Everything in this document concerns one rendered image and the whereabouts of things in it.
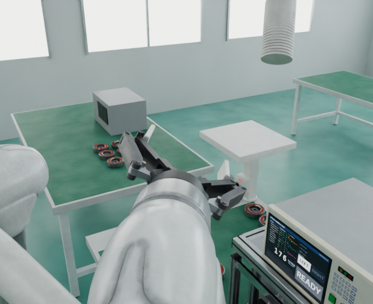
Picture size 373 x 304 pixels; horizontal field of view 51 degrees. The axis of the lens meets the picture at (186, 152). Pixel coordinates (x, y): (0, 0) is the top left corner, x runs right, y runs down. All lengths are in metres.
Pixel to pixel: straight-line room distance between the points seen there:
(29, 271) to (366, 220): 0.99
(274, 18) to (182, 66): 4.00
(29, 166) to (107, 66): 4.77
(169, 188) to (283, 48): 1.72
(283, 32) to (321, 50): 5.73
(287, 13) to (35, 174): 1.61
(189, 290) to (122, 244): 0.07
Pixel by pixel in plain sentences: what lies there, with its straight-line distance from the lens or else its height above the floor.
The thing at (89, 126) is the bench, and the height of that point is 0.75.
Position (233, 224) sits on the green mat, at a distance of 2.17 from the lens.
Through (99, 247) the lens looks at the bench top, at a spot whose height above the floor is 0.75.
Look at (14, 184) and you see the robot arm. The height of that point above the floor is 1.61.
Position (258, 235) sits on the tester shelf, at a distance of 1.49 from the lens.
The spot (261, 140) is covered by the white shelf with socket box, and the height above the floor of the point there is 1.21.
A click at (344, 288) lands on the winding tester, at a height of 1.24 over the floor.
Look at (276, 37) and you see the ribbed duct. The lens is 2.11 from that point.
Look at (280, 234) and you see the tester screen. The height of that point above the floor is 1.25.
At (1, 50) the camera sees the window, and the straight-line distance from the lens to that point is 5.28.
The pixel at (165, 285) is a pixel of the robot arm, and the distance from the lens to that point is 0.29.
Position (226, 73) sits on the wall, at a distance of 6.51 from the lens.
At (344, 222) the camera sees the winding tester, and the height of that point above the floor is 1.32.
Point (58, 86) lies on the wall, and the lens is 5.47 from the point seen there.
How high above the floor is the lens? 1.99
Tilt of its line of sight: 25 degrees down
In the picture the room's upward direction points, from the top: straight up
